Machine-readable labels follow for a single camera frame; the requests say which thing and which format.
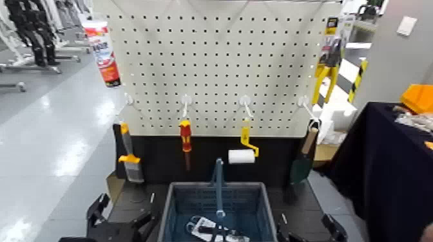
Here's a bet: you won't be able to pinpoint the brown cardboard box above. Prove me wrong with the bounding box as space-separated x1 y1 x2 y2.
313 143 341 168

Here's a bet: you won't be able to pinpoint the yellow pliers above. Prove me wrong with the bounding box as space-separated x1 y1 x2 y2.
311 17 343 106

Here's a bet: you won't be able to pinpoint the yellow paint roller white sleeve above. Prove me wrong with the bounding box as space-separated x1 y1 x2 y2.
227 126 260 165

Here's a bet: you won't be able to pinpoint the white foam block stack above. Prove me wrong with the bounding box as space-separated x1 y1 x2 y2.
311 57 359 144

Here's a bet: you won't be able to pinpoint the white wheeled stand base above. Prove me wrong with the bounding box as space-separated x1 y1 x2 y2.
0 62 63 93

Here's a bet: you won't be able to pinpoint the white pegboard panel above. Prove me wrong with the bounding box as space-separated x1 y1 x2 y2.
93 0 342 138

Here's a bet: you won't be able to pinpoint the black humanoid robot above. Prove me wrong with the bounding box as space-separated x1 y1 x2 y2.
5 0 62 67

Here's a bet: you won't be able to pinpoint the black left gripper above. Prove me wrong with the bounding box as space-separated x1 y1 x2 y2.
86 193 160 242

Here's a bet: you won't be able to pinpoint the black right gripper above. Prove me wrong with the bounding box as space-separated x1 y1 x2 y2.
276 213 349 242

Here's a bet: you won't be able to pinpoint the black base panel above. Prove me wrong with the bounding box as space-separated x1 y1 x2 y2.
113 123 317 189

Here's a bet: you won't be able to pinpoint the black chair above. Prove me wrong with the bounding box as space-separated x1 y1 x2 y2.
356 3 381 21

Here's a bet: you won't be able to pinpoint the table with black cloth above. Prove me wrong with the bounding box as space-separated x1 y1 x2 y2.
326 101 433 242

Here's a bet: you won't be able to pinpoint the blurred skin-coloured object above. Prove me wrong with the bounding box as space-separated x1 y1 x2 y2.
421 223 433 242

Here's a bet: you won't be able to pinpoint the black tool on white card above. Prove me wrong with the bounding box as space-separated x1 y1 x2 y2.
185 215 251 242

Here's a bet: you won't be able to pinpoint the red white sealant tube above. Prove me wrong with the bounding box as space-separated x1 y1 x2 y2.
81 19 122 88

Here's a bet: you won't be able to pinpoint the blue grey plastic crate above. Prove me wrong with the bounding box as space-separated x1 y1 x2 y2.
157 181 280 242

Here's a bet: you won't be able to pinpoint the green trowel wooden handle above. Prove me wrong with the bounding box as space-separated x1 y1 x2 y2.
289 120 320 185

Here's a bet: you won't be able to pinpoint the yellow black striped post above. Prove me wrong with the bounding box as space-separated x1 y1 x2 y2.
347 58 369 104

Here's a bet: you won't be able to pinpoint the red yellow screwdriver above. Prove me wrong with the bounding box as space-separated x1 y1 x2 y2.
179 120 193 171

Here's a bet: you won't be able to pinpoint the clear plastic bags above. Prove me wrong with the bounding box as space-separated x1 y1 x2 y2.
394 105 433 133

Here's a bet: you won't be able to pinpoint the orange plastic bin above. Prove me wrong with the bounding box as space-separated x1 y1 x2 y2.
399 84 433 115

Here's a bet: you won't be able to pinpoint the white wall plate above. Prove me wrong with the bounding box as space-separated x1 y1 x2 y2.
396 15 418 37

